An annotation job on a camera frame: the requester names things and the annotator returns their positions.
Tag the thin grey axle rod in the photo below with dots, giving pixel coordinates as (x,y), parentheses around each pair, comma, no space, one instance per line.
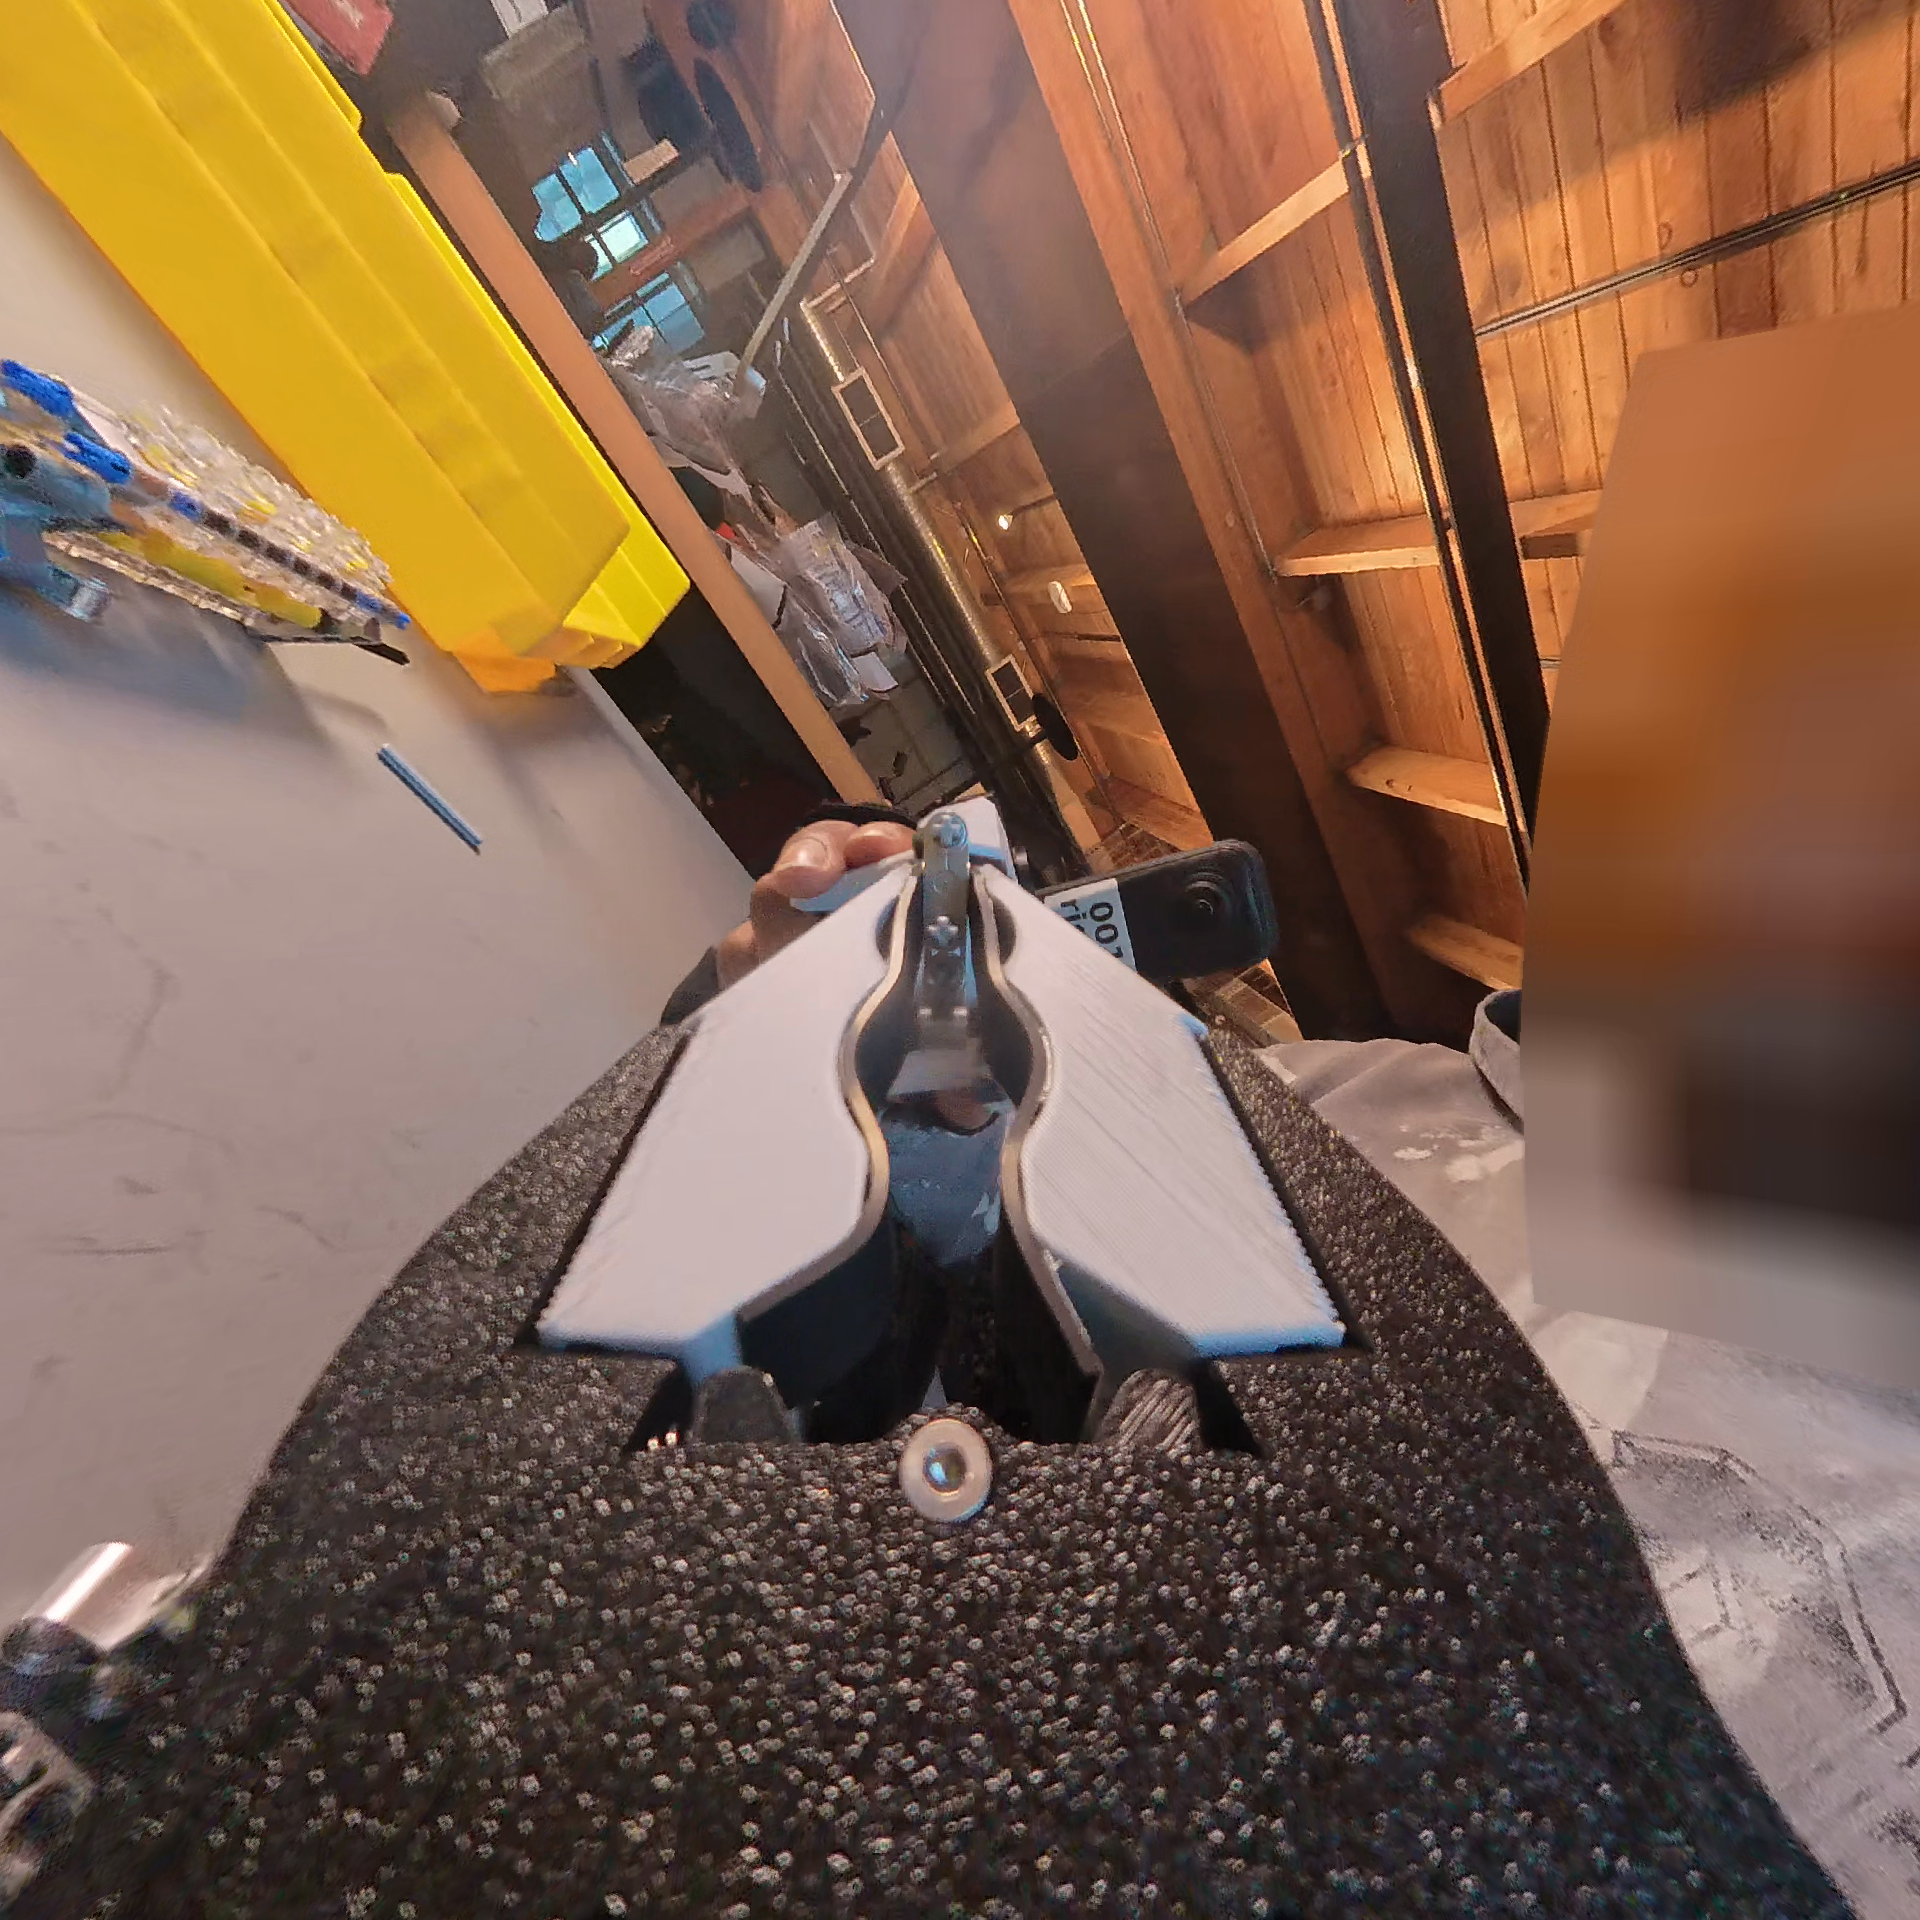
(431,799)

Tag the small yellow parts bin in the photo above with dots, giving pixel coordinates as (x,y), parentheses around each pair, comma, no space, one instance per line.
(631,595)

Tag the light wooden beam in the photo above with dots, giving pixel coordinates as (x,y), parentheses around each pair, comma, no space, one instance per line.
(646,450)

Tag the black round lamp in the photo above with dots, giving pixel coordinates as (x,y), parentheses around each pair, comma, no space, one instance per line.
(1051,724)

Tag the yellow and clear brick model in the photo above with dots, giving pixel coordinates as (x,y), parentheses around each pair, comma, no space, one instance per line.
(211,527)

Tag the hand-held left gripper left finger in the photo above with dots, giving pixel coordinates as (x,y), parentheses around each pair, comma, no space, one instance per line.
(706,1186)

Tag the person's right hand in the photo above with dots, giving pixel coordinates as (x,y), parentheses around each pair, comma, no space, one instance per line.
(805,865)

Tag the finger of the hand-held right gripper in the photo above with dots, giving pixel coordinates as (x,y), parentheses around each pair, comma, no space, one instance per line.
(857,881)
(985,833)

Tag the clear plastic bags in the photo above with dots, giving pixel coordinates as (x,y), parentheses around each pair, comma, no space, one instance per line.
(826,586)

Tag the large yellow parts bin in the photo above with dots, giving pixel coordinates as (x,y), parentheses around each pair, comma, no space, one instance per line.
(300,271)

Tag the grey brick beam assembly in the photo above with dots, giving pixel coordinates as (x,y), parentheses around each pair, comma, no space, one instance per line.
(943,947)

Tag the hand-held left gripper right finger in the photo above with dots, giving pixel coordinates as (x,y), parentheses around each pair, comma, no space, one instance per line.
(1170,1186)

